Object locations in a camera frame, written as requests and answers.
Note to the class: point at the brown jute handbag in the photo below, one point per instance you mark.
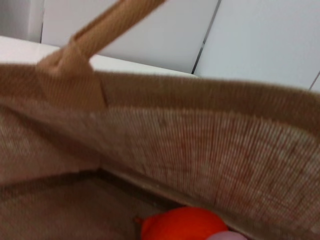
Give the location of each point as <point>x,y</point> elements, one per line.
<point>175,137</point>

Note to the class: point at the orange fruit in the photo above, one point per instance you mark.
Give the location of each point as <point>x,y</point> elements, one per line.
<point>180,225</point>

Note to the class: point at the pink peach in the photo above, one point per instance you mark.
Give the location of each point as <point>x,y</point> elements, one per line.
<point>227,236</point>

